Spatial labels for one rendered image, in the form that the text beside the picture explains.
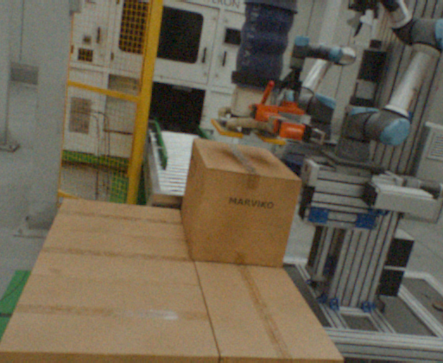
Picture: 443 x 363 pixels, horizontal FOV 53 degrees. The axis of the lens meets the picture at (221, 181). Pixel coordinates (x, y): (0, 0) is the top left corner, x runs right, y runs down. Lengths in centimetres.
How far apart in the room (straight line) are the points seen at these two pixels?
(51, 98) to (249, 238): 172
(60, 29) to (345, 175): 194
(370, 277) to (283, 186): 88
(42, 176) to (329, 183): 195
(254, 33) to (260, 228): 81
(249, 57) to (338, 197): 72
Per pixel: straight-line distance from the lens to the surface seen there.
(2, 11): 528
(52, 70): 305
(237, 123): 184
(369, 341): 231
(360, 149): 201
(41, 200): 324
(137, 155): 315
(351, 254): 239
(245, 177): 178
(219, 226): 183
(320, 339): 158
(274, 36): 194
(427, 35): 202
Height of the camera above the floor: 136
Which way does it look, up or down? 15 degrees down
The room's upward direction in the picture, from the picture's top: 11 degrees clockwise
